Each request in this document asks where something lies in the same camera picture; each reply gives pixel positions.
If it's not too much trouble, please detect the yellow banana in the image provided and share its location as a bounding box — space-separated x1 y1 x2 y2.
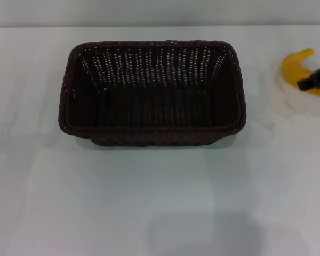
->
279 48 320 101

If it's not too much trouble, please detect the black woven basket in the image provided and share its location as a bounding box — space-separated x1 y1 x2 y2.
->
57 39 247 147

